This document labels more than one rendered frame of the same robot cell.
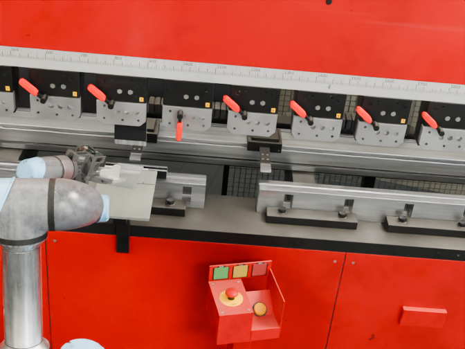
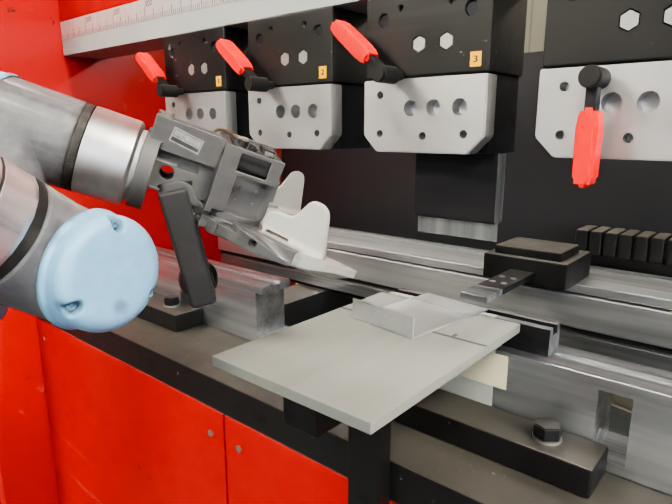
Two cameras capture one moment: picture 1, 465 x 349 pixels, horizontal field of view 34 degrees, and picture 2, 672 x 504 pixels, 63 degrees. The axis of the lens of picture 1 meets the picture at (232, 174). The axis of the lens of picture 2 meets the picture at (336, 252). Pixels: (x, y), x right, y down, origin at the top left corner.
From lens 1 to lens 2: 1.91 m
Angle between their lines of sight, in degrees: 44
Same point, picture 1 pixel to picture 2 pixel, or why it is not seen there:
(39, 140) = not seen: hidden behind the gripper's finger
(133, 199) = (382, 360)
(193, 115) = (656, 107)
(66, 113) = (305, 130)
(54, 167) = (34, 107)
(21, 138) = not seen: hidden behind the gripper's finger
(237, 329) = not seen: outside the picture
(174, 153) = (618, 337)
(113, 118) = (401, 131)
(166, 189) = (542, 389)
